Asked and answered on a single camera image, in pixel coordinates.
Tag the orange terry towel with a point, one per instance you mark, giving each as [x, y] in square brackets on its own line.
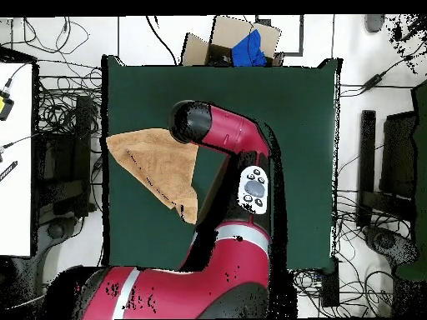
[160, 160]

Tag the yellow emergency stop button box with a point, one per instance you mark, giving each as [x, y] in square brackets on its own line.
[5, 108]

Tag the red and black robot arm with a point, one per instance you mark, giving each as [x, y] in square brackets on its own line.
[230, 130]

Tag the dark green table cloth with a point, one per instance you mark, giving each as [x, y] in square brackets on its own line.
[300, 133]

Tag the blue garment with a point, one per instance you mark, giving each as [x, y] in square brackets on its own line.
[248, 50]

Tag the black stand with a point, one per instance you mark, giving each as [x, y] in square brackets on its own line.
[81, 150]
[367, 150]

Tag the brown cardboard box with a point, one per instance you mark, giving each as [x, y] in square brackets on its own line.
[223, 31]

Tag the black framed white panel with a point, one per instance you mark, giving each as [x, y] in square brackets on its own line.
[301, 33]

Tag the black chair base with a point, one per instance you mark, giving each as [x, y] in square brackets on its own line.
[383, 241]

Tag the black striped bar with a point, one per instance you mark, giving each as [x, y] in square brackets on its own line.
[8, 170]

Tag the grey oval object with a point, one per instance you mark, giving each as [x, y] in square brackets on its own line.
[374, 21]

